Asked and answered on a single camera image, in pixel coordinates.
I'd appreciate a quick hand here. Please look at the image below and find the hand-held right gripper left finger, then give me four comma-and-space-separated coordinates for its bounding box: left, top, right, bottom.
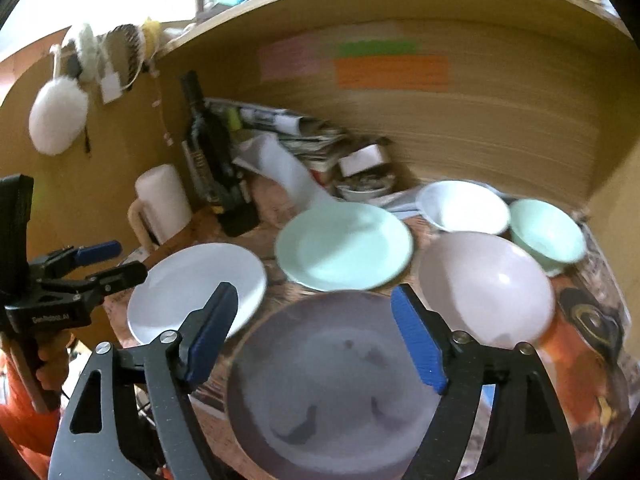
47, 283, 239, 480

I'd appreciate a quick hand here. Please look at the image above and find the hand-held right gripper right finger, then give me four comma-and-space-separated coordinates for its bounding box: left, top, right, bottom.
391, 284, 581, 480

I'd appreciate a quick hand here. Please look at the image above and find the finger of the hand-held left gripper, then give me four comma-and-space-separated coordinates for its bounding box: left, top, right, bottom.
42, 261, 150, 312
29, 240, 124, 281

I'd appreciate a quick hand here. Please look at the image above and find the white plate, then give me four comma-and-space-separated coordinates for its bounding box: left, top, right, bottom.
126, 243, 268, 346

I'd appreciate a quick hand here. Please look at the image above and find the large grey plate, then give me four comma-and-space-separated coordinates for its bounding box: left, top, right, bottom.
226, 290, 497, 480

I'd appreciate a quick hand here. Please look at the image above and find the mint green bowl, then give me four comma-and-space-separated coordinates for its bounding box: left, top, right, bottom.
509, 199, 587, 277

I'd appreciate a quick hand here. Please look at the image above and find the person's left hand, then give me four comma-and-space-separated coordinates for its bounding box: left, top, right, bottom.
32, 328, 74, 404

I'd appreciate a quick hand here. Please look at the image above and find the white mug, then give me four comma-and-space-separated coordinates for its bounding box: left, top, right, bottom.
128, 164, 193, 252

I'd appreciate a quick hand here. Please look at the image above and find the pink bowl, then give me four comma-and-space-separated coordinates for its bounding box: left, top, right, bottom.
416, 231, 556, 349

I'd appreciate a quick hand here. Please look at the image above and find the mint green plate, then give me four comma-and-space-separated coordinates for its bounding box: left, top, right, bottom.
274, 202, 415, 292

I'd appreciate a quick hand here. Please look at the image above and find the small black box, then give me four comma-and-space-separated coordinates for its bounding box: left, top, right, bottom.
217, 195, 262, 238

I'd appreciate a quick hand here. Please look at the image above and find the large white fluffy pompom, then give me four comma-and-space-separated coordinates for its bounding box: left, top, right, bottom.
28, 76, 88, 156

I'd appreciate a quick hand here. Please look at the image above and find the white bowl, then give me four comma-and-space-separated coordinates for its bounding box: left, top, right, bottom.
416, 180, 511, 236

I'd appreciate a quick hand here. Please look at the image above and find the dark glass bottle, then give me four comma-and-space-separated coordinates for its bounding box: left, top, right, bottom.
180, 71, 251, 212

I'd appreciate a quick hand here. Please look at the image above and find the white hanging tag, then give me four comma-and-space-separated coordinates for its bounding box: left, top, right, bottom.
100, 72, 123, 105

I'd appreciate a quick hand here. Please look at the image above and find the small bowl with scraps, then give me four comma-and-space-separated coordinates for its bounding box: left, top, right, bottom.
334, 170, 396, 202

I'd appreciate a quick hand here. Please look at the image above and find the white paper sheet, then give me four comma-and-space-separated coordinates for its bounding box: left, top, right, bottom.
232, 135, 347, 212

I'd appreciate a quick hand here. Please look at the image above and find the white paper box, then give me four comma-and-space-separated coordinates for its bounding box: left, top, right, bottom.
339, 144, 389, 177

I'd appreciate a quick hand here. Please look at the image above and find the small white fluffy pompom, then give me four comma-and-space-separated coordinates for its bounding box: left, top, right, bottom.
70, 24, 101, 83

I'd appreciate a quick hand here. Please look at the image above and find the striped hanging brush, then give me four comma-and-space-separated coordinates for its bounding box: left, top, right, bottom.
107, 24, 151, 92

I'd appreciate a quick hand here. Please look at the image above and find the stack of newspapers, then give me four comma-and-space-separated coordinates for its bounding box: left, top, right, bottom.
205, 97, 352, 172

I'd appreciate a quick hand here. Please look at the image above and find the yellow hanging toy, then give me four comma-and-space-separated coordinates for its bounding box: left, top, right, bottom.
142, 20, 163, 56

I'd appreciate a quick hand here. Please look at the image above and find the wooden shelf unit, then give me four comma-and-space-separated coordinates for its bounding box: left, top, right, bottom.
0, 0, 636, 241

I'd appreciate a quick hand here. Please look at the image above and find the pink sticky note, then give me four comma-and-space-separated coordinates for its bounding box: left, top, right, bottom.
258, 40, 335, 82

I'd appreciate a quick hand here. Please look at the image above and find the orange sticky note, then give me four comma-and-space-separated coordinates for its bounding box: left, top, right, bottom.
334, 56, 451, 92

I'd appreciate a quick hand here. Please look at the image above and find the green sticky note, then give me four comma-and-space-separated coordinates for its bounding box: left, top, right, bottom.
336, 40, 420, 58

